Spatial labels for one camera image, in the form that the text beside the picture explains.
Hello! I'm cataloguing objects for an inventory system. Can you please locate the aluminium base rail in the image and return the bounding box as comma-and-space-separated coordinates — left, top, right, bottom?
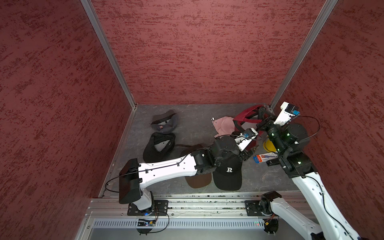
74, 191, 331, 240

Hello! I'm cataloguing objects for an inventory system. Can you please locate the yellow plastic cup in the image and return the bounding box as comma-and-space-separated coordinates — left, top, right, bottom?
263, 139, 278, 154

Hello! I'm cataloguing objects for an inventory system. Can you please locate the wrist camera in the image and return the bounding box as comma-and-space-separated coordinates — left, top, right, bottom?
235, 128, 259, 152
274, 102, 300, 126

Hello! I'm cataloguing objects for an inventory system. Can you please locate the black cap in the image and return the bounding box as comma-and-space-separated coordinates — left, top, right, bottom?
143, 133, 176, 163

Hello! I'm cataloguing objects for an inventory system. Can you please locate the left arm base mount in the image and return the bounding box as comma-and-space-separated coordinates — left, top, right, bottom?
127, 200, 169, 217

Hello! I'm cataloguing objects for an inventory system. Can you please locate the left rear aluminium corner post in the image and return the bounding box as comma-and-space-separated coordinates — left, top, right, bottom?
81, 0, 137, 111

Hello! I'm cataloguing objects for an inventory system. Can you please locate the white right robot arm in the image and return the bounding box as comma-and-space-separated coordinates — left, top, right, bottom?
257, 115, 361, 240

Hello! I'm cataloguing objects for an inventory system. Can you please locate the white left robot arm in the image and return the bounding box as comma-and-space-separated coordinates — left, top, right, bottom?
116, 134, 256, 211

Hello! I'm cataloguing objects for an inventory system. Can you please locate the right rear aluminium corner post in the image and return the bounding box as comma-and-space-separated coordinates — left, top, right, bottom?
270, 0, 338, 109

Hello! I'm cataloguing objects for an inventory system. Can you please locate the toothpaste tube box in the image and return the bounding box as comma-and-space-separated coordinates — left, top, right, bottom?
253, 153, 278, 164

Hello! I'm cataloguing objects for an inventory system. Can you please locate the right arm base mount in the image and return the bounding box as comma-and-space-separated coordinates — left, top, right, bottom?
245, 199, 274, 217

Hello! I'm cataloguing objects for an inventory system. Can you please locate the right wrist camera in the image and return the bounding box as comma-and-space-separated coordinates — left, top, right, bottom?
274, 102, 300, 126

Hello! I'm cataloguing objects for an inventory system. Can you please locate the aluminium corner post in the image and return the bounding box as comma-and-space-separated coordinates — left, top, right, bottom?
81, 0, 137, 111
270, 0, 338, 109

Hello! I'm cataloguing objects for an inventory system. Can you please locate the pink baseball cap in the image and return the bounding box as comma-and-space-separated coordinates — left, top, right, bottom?
212, 116, 235, 138

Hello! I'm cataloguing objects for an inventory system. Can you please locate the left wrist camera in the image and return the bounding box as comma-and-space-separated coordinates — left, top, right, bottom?
235, 128, 259, 152

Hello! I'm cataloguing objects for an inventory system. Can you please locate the dark red baseball cap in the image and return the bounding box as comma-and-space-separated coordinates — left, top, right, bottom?
233, 105, 265, 151

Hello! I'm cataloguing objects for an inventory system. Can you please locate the grey baseball cap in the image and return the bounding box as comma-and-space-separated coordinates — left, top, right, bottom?
151, 110, 179, 134

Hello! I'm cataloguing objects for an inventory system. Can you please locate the brown baseball cap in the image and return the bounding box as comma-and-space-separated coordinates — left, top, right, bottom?
181, 144, 212, 189

